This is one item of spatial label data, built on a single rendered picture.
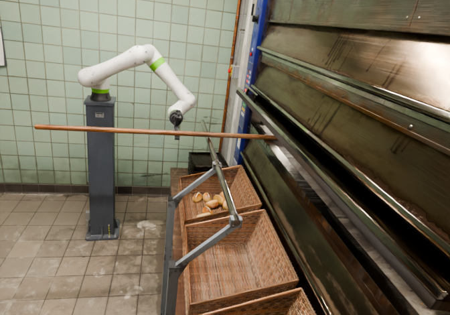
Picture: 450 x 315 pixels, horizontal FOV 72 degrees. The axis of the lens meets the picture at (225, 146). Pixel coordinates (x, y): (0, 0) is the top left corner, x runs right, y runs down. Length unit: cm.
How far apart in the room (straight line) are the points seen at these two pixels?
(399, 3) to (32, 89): 294
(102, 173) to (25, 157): 113
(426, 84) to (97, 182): 233
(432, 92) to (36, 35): 295
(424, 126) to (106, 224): 250
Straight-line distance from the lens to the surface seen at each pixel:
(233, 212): 124
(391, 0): 118
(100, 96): 247
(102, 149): 257
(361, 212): 90
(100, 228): 294
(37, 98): 335
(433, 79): 95
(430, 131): 94
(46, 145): 348
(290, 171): 166
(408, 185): 97
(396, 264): 81
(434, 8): 104
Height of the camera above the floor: 185
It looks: 22 degrees down
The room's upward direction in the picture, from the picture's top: 8 degrees clockwise
